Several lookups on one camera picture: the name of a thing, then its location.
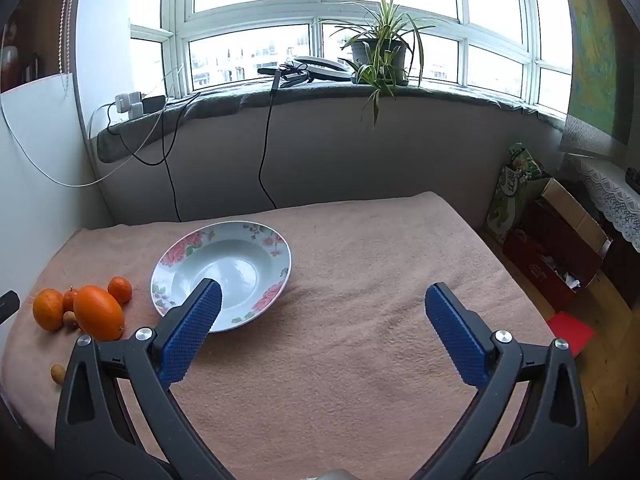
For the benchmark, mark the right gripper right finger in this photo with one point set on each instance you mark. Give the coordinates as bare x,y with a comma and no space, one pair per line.
528,417

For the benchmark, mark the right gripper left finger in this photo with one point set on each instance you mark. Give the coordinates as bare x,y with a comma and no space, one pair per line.
117,418

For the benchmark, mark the brown longan fruit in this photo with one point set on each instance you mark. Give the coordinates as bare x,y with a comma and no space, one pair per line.
58,373
69,320

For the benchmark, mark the large orange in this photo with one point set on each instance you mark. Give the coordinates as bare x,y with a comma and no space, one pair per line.
98,313

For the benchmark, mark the round orange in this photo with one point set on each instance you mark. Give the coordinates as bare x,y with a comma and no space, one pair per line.
47,310

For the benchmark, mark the stemmed mandarin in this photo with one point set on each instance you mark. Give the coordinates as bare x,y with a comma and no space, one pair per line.
69,299

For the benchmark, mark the small mandarin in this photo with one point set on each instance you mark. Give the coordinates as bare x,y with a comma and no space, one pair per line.
121,289

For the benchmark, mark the red paper sheet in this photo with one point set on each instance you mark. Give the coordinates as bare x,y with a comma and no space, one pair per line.
576,333

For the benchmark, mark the dark red cardboard box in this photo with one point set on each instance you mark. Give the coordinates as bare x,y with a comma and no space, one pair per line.
556,244

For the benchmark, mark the pink towel table cover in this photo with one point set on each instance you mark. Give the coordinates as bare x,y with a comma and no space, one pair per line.
343,376

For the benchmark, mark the floral white ceramic plate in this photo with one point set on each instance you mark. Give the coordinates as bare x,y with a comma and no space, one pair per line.
250,261

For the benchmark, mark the white lace cloth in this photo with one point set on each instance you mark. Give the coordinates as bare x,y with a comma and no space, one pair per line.
611,194

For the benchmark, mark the green printed bag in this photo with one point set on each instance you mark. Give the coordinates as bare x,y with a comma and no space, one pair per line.
519,179

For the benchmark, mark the grey windowsill cover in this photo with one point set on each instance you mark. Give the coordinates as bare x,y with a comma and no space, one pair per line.
116,142

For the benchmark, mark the white power adapter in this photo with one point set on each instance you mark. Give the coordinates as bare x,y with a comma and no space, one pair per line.
130,104

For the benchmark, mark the black device on sill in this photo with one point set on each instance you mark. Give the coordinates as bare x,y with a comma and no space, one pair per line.
302,69

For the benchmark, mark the potted spider plant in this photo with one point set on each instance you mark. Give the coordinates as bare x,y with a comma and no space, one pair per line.
385,46

